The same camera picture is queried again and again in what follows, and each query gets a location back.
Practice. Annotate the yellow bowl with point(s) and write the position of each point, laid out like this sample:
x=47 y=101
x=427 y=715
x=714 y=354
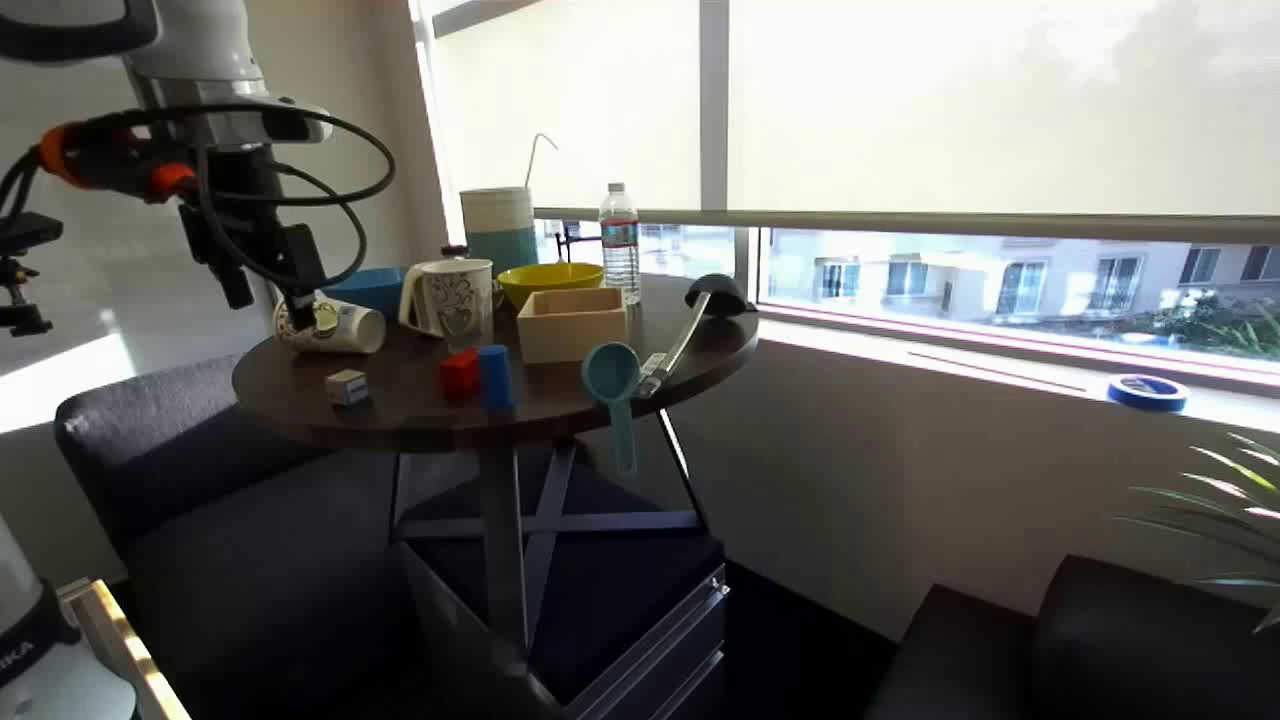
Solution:
x=547 y=276

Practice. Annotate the dark sofa seat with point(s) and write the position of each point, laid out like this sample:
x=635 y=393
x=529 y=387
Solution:
x=253 y=568

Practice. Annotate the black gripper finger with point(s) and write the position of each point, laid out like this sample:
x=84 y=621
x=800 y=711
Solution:
x=302 y=272

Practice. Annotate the wooden box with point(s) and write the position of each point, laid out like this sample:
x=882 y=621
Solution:
x=571 y=323

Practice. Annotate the white ceramic mug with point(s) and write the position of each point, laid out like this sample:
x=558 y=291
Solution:
x=449 y=300

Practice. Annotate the patterned paper cup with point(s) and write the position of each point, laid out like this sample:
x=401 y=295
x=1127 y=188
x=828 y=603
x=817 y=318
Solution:
x=338 y=327

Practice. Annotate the round wooden table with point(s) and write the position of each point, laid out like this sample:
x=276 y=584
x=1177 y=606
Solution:
x=412 y=415

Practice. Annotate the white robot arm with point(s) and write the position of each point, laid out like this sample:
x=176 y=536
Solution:
x=201 y=133

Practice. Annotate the blue cylinder block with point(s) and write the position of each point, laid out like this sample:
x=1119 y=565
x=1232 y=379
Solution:
x=498 y=379

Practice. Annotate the green potted plant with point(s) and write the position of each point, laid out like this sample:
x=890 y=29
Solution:
x=1232 y=502

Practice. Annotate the clear water bottle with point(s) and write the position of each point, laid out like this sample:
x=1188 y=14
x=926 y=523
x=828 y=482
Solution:
x=618 y=238

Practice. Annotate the white green cube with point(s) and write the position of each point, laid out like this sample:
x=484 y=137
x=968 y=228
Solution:
x=345 y=388

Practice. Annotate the black camera tripod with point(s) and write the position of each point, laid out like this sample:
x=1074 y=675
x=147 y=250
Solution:
x=23 y=318

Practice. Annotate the blue plastic bowl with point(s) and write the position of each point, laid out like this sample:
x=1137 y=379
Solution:
x=373 y=291

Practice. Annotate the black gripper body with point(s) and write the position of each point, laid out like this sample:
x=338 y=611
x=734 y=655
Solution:
x=235 y=228

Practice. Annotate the teal measuring scoop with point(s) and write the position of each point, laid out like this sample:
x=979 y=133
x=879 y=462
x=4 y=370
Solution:
x=614 y=375

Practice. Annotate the red block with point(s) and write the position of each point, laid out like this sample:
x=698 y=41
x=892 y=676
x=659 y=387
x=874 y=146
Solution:
x=460 y=375

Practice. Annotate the white and teal cup stack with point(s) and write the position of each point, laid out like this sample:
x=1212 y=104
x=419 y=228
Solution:
x=498 y=225

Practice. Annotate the dark ottoman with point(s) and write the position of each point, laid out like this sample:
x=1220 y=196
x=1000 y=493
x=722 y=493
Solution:
x=1106 y=646

